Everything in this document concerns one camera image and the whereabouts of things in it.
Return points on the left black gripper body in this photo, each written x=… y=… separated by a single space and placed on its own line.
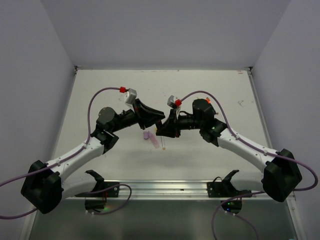
x=139 y=114

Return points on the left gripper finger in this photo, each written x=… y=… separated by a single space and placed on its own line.
x=150 y=120
x=144 y=110

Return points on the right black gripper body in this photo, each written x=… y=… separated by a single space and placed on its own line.
x=178 y=125

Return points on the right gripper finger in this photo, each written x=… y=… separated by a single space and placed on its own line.
x=164 y=132
x=171 y=120

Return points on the lilac highlighter cap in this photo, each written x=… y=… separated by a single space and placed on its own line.
x=146 y=135

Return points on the lilac highlighter body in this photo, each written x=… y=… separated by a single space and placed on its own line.
x=153 y=140

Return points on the white yellow marker pen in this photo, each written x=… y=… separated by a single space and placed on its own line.
x=163 y=143

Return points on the black pink highlighter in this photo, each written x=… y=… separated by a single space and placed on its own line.
x=159 y=124

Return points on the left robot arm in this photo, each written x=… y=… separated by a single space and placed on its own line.
x=46 y=182

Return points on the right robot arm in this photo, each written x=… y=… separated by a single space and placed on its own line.
x=277 y=176

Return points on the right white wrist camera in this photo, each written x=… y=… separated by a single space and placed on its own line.
x=174 y=102

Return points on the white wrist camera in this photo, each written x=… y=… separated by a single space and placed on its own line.
x=174 y=102
x=130 y=96

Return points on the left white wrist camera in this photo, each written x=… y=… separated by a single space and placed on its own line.
x=130 y=96

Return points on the aluminium rail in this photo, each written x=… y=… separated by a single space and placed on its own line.
x=160 y=189

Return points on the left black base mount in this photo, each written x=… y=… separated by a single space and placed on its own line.
x=101 y=188

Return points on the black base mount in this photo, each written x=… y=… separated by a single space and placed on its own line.
x=223 y=188
x=101 y=188

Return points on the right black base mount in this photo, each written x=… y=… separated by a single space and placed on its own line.
x=223 y=188

